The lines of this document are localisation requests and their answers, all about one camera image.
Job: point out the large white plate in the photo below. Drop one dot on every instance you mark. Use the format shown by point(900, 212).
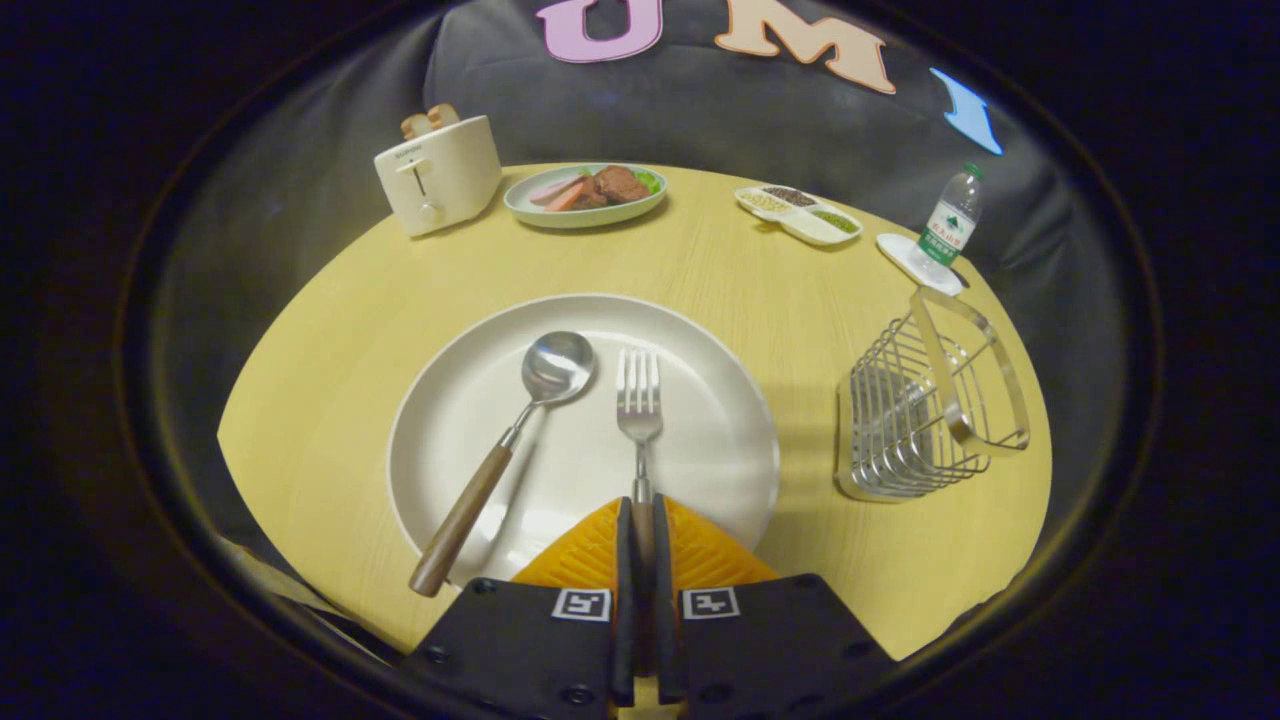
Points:
point(700, 450)

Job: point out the white square coaster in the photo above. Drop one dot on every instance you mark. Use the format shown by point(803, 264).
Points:
point(895, 252)

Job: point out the toast slice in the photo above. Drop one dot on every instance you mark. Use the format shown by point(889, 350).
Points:
point(443, 115)
point(415, 126)

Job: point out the clear plastic water bottle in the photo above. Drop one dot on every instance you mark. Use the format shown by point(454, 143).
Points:
point(948, 228)

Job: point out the pale green food plate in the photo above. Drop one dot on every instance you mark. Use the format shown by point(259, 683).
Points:
point(585, 217)

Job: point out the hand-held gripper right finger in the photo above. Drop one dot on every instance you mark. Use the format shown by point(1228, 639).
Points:
point(780, 640)

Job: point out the reddish ham slice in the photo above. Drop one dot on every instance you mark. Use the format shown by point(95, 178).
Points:
point(567, 198)

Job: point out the white divided bean dish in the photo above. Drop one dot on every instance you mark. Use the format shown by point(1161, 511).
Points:
point(815, 228)

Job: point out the white toaster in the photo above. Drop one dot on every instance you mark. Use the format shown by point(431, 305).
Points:
point(450, 170)

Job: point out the pale pink ham slice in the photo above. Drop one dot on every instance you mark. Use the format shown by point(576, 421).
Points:
point(550, 188)

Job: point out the brown meat slice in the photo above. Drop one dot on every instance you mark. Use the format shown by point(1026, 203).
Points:
point(620, 184)

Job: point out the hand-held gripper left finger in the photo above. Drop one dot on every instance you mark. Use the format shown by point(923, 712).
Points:
point(520, 650)

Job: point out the green lettuce leaf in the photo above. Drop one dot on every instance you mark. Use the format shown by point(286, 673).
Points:
point(649, 182)

